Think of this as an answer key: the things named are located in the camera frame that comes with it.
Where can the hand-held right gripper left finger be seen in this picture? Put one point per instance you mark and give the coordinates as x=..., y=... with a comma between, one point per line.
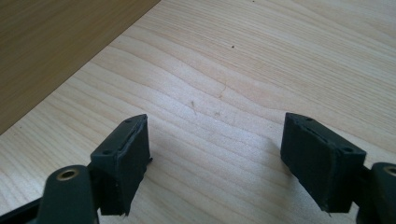
x=124, y=168

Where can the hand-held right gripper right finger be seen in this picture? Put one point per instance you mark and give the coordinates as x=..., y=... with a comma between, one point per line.
x=317, y=168

